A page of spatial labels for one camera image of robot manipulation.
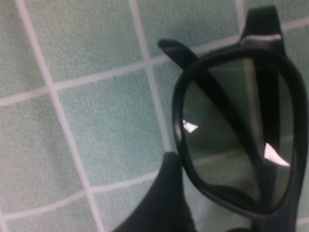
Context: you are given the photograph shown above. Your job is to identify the black frame glasses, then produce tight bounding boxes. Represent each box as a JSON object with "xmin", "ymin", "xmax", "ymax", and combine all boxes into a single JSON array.
[{"xmin": 157, "ymin": 5, "xmax": 309, "ymax": 232}]

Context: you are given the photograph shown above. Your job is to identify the green white checked tablecloth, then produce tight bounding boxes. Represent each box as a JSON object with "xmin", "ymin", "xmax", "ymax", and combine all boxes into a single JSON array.
[{"xmin": 0, "ymin": 0, "xmax": 309, "ymax": 232}]

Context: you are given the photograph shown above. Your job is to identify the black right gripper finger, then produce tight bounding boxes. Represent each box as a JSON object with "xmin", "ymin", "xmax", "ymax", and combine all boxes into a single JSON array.
[{"xmin": 113, "ymin": 151, "xmax": 197, "ymax": 232}]

